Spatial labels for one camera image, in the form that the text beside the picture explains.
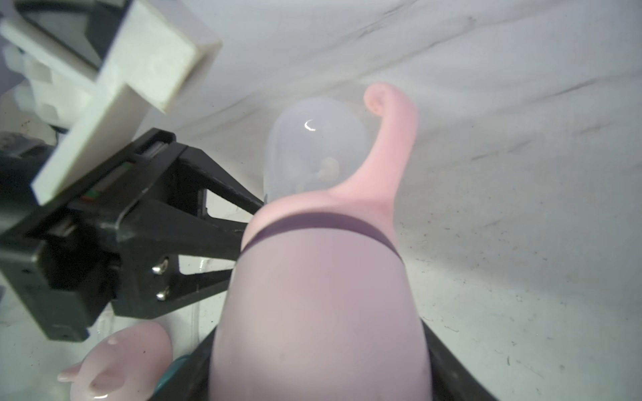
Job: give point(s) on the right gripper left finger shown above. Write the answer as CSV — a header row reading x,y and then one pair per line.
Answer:
x,y
190,382

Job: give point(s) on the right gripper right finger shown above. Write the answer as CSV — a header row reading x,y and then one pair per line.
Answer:
x,y
451,381

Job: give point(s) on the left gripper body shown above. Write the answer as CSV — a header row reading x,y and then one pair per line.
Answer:
x,y
102,243

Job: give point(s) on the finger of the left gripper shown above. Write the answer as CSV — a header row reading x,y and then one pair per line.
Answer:
x,y
150,240
198,171

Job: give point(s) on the purple nipple collar back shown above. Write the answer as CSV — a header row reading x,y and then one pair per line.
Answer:
x,y
321,220

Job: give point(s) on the teal nipple collar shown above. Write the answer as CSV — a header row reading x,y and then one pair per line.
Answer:
x,y
170,372

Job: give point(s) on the white straw middle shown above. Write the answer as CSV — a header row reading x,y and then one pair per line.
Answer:
x,y
195,331

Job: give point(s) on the pink bottle cap centre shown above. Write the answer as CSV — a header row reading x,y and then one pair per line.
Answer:
x,y
126,365

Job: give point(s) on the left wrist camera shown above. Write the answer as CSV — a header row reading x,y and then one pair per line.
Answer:
x,y
160,52

